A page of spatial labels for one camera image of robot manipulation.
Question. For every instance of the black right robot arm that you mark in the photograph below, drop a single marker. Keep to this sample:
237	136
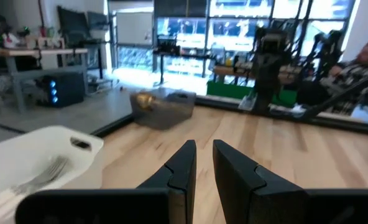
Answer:
269	71

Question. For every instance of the translucent grey plastic bin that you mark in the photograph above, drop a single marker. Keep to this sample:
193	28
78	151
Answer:
171	115

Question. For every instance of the black computer with blue lights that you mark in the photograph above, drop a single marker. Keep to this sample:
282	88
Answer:
66	90

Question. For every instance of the white plastic bin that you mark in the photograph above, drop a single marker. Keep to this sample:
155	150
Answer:
31	146

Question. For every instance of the green panel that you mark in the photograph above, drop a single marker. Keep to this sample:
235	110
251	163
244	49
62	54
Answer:
224	90

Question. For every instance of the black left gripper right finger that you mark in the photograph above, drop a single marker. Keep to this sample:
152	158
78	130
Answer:
296	207

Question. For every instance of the person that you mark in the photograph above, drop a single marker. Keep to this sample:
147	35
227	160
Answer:
352	71

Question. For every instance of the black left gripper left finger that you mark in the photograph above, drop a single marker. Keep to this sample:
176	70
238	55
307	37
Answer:
109	207

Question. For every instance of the whiteboard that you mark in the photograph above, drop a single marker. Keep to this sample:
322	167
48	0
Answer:
134	28

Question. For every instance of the gold metal fork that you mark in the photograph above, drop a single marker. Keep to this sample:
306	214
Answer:
145	101

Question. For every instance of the grey work table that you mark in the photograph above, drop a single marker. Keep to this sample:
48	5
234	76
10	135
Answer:
31	52

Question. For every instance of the black background robot arm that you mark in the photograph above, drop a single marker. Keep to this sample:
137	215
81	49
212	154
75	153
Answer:
325	49

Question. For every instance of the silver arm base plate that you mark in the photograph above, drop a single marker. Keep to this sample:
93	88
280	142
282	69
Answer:
246	102

